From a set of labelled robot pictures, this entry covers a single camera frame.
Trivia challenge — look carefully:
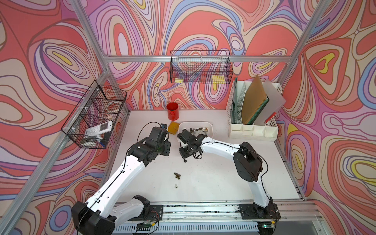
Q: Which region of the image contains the yellow sponge pad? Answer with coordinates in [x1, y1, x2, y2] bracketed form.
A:
[167, 121, 180, 135]

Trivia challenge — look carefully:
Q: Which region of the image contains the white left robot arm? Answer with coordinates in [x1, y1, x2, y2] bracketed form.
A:
[71, 124, 171, 235]

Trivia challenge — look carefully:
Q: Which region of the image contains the black wire basket back wall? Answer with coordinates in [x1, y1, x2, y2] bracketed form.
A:
[169, 49, 234, 84]

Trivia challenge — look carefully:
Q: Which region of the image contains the white storage box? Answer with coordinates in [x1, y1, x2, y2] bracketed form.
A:
[177, 121, 213, 138]

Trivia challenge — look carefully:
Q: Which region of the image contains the red metal cup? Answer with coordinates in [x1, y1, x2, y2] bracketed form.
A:
[166, 102, 179, 121]

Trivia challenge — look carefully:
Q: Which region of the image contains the black wire basket wall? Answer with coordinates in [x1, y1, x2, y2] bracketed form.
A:
[169, 49, 234, 84]
[61, 81, 127, 149]

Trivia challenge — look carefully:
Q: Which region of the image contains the brown cardboard folder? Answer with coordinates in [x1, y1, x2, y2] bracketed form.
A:
[241, 75, 269, 125]

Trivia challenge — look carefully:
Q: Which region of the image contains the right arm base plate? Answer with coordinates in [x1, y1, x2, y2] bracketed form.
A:
[238, 203, 281, 221]

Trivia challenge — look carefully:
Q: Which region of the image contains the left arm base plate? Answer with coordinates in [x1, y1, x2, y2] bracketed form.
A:
[144, 205, 164, 220]

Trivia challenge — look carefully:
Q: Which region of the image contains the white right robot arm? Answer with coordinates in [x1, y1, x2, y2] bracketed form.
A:
[177, 129, 275, 217]

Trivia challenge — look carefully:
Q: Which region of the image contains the black wire basket left wall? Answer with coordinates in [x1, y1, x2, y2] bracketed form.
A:
[61, 81, 127, 149]

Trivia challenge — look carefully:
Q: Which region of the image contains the white file organizer rack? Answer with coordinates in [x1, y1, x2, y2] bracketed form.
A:
[226, 80, 279, 142]

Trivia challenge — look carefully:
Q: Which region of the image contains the green folder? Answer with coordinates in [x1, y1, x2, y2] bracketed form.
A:
[248, 97, 270, 125]

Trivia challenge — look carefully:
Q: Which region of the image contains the white remote control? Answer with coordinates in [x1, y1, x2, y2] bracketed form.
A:
[85, 120, 113, 137]

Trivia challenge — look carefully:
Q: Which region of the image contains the grey plastic sheet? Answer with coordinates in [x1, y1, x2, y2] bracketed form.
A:
[254, 80, 286, 125]

